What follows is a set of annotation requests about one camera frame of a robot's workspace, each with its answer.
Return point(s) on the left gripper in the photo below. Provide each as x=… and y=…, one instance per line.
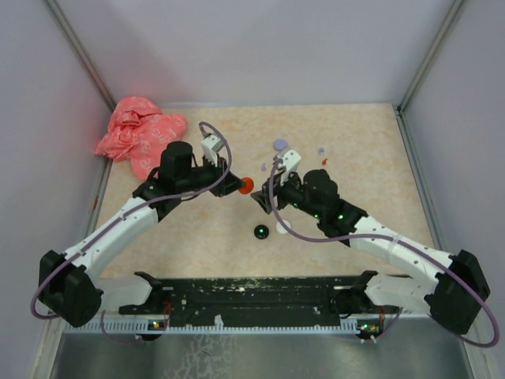
x=230, y=184

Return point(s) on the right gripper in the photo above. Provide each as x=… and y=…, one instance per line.
x=281, y=188

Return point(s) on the orange earbud charging case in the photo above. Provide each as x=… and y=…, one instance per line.
x=247, y=185

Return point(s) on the black earbud charging case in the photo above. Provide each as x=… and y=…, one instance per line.
x=261, y=231

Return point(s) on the white earbud charging case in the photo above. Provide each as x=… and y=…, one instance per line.
x=280, y=227

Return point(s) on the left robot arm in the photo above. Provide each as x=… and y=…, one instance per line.
x=70, y=284

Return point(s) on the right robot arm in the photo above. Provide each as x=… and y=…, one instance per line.
x=448, y=287

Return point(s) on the purple earbud charging case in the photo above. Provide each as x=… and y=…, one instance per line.
x=279, y=144

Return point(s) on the pink crumpled cloth bag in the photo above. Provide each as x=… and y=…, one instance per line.
x=139, y=131

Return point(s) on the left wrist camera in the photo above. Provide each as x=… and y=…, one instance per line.
x=211, y=145

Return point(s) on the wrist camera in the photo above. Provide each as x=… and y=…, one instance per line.
x=211, y=145
x=287, y=160

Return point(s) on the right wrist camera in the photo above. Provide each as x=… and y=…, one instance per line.
x=287, y=160

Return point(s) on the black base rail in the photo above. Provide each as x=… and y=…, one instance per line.
x=253, y=301

